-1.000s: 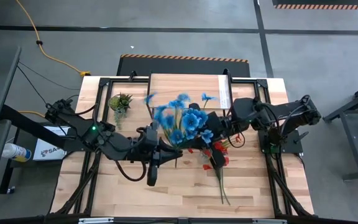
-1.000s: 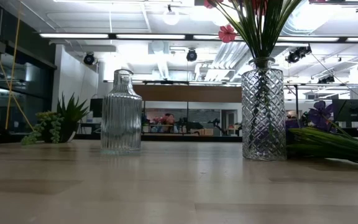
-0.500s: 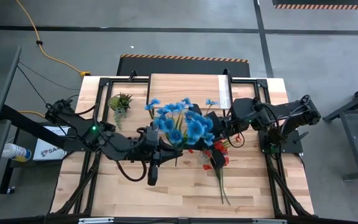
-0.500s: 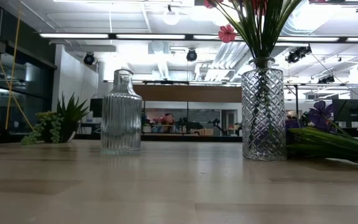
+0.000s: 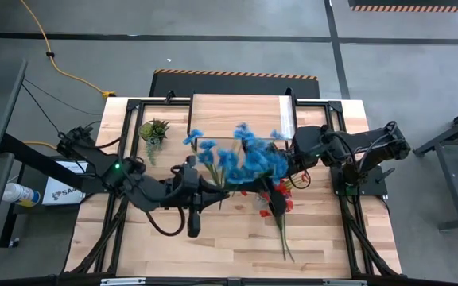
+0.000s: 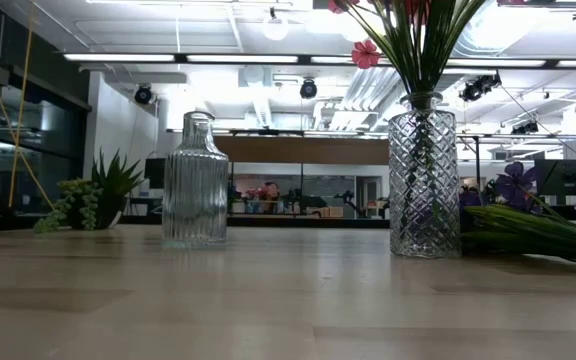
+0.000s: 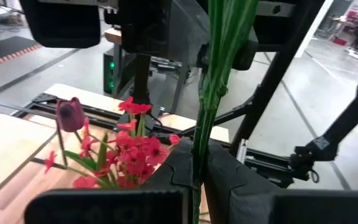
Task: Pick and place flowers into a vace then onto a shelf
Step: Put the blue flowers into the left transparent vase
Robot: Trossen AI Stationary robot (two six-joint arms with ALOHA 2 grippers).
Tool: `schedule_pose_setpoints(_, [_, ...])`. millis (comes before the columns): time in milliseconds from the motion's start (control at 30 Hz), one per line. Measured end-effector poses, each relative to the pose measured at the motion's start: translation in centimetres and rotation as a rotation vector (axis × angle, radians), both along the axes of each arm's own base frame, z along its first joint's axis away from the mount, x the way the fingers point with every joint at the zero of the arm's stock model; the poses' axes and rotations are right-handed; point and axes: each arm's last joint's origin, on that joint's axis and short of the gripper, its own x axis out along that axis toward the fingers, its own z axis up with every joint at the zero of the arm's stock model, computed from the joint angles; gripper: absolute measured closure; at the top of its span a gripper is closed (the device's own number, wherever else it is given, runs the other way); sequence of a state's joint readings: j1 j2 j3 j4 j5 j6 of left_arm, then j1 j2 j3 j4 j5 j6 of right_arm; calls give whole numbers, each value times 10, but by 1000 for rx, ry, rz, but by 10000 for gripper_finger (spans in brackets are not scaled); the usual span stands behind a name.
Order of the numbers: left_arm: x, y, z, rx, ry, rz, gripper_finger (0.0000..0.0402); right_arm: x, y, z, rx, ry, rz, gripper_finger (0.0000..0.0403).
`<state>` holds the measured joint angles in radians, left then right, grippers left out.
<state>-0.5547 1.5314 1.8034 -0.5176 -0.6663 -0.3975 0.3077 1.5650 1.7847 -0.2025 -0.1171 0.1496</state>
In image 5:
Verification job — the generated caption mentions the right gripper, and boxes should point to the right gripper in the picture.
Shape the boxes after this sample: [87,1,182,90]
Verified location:
[231,174,300,218]

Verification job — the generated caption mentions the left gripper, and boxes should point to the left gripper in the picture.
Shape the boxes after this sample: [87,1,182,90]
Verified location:
[169,154,230,239]

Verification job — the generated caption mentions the blue artificial flower bunch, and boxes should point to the blue artificial flower bunch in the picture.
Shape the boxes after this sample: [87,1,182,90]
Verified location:
[182,121,290,190]

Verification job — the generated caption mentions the red artificial flower bunch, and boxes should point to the red artificial flower bunch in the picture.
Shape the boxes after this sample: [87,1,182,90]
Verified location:
[239,178,296,218]

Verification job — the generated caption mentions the wooden shelf black legs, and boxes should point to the wooden shelf black legs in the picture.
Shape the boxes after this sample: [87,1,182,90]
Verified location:
[187,87,300,155]

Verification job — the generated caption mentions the small green succulent plant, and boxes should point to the small green succulent plant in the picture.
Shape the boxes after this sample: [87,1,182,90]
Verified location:
[138,118,171,167]

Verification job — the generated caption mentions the black striped floor mat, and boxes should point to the black striped floor mat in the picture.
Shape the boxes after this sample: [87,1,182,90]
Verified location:
[149,68,321,100]
[347,0,458,13]

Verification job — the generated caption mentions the white printed cardboard box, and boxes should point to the white printed cardboard box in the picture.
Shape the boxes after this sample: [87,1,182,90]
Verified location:
[41,160,89,207]

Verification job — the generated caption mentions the black desk support beam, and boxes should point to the black desk support beam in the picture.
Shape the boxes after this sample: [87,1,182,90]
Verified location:
[0,133,107,192]

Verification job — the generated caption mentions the white spray can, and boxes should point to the white spray can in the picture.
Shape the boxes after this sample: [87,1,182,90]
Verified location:
[2,182,41,208]

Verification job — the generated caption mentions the black metal stand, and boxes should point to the black metal stand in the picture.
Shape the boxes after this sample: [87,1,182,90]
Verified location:
[413,99,458,232]

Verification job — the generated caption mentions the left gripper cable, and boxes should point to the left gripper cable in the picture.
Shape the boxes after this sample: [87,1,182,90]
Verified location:
[144,204,187,238]

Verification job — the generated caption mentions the black aluminium frame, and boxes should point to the black aluminium frame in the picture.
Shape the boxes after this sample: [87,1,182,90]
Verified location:
[64,87,403,286]

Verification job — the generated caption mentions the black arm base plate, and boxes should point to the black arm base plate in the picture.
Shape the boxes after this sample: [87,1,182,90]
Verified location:
[330,164,389,198]

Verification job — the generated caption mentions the silver metal bracket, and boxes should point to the silver metal bracket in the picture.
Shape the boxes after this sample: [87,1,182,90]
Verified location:
[100,277,146,286]
[322,279,368,286]

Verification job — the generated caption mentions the black lever handle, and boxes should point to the black lever handle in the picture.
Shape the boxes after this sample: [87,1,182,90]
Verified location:
[374,167,396,184]

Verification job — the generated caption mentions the yellow extension cable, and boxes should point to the yellow extension cable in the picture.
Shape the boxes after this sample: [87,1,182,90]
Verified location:
[19,0,117,99]

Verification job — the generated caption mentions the thin black floor cable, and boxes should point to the thin black floor cable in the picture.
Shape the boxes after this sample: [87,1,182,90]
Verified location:
[21,83,62,135]
[22,78,103,117]

